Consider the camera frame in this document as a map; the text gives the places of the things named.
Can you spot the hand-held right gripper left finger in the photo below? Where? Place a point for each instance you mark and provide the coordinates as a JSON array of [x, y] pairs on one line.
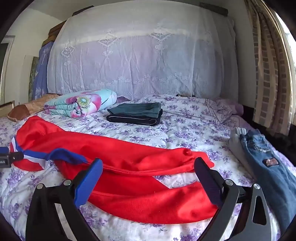
[[89, 183]]

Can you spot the purple floral bedsheet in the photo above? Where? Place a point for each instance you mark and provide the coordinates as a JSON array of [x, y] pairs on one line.
[[180, 134]]

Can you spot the white lace mosquito net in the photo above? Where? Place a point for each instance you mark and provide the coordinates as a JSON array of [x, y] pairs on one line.
[[143, 58]]

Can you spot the beige checked curtain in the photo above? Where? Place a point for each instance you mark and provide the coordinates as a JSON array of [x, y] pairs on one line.
[[268, 76]]

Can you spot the dark wooden bar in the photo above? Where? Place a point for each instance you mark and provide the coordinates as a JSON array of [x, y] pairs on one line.
[[214, 8]]

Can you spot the white folded cloth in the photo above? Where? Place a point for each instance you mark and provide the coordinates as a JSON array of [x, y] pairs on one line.
[[235, 143]]

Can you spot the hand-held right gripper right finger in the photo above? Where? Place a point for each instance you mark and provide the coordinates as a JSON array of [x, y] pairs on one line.
[[208, 183]]

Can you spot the folded teal pants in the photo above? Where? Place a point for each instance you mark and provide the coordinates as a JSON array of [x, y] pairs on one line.
[[136, 108]]

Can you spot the blue jeans with patch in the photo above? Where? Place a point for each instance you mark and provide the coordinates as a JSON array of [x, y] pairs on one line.
[[275, 171]]

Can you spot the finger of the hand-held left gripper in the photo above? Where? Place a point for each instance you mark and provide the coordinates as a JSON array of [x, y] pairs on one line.
[[17, 156]]

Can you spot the blue floral hanging cloth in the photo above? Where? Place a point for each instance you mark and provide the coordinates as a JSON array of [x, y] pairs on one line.
[[42, 71]]

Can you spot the orange brown pillow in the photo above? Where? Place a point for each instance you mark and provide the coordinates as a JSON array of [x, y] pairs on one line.
[[30, 106]]

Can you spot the folded floral turquoise quilt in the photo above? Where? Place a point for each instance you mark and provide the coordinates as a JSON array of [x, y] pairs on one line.
[[81, 103]]

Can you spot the red pants with striped waistband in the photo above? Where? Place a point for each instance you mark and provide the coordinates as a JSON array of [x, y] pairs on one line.
[[138, 176]]

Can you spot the purple floral pillow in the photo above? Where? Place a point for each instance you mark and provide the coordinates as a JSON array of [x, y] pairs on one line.
[[219, 110]]

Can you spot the framed picture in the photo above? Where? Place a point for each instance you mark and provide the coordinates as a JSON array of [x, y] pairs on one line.
[[33, 78]]

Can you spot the folded black pants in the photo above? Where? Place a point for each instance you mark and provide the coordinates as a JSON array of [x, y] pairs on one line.
[[131, 120]]

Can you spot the wooden cabinet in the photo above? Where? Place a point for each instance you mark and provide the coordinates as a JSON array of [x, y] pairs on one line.
[[54, 31]]

